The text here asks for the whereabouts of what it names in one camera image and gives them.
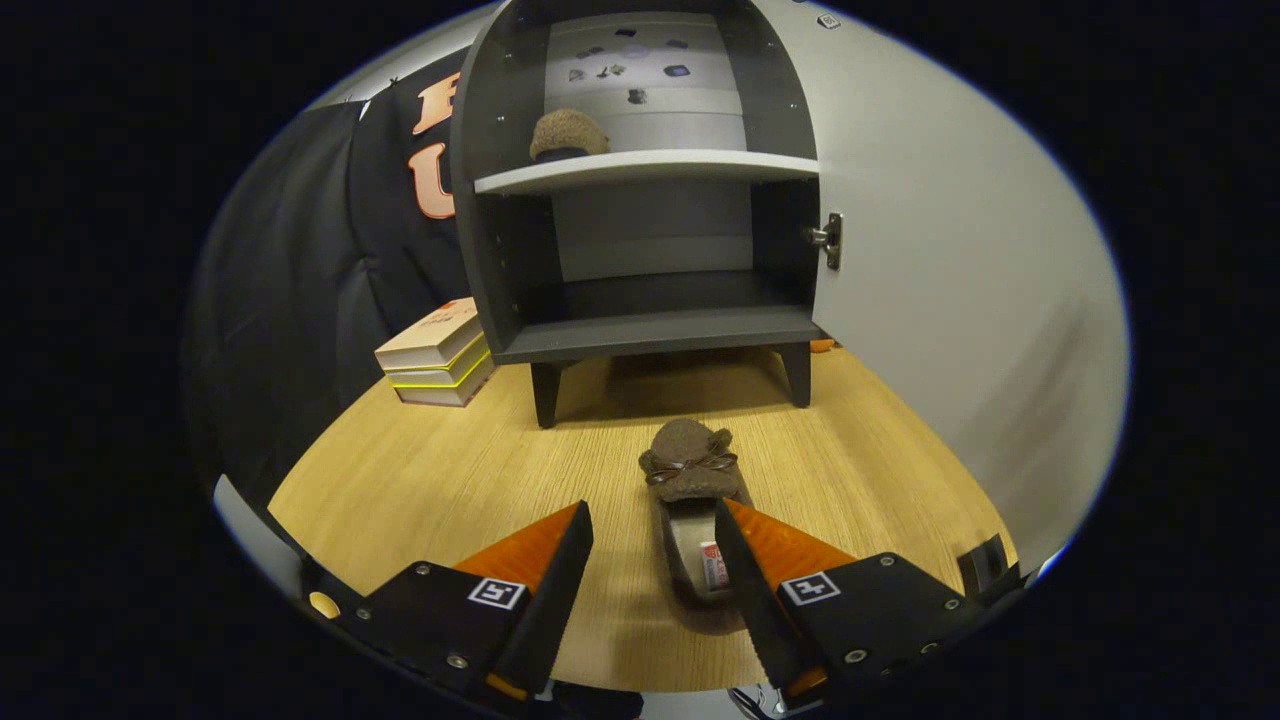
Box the black backdrop cloth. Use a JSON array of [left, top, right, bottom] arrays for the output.
[[185, 45, 476, 501]]

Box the dark grey shoe cabinet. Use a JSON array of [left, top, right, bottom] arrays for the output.
[[450, 0, 846, 429]]

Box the pale thick book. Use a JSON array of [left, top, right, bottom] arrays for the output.
[[395, 352, 496, 408]]

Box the white cabinet shelf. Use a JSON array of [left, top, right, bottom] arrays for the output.
[[473, 150, 821, 196]]

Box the book with yellow edge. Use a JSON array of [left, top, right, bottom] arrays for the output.
[[385, 335, 491, 389]]

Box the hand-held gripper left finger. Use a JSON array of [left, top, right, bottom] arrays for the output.
[[305, 500, 596, 701]]

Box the metal door hinge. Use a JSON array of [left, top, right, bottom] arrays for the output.
[[802, 212, 844, 271]]

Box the brown fuzzy shoe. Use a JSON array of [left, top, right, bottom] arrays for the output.
[[529, 108, 611, 163], [638, 418, 751, 608]]

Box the beige shoe cabinet door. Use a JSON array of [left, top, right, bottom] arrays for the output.
[[755, 0, 1131, 576]]

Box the white book with orange cover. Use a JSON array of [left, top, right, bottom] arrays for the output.
[[375, 297, 483, 371]]

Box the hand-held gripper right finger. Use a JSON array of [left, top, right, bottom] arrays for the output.
[[715, 497, 986, 701]]

